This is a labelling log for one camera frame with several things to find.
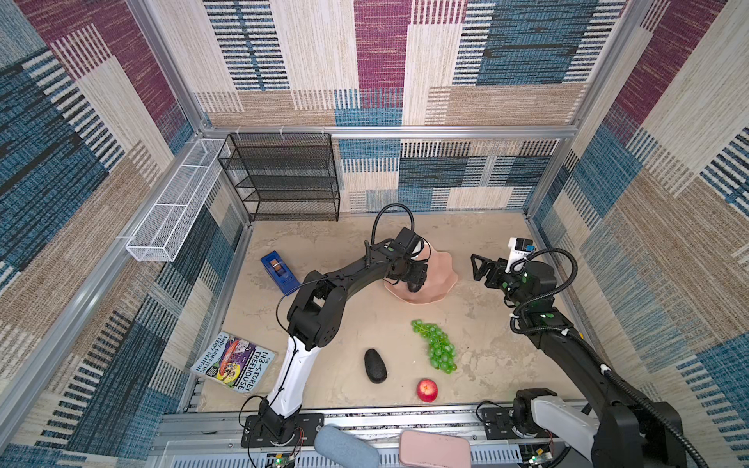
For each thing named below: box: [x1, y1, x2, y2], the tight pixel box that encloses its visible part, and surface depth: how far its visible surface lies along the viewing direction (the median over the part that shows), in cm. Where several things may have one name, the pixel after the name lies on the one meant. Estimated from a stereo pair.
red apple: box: [416, 378, 438, 404], surface depth 77 cm
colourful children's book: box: [190, 330, 276, 394], surface depth 84 cm
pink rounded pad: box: [399, 429, 473, 468], surface depth 71 cm
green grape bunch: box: [410, 318, 458, 375], surface depth 85 cm
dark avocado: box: [363, 348, 388, 384], surface depth 81 cm
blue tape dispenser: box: [260, 250, 301, 297], surface depth 101 cm
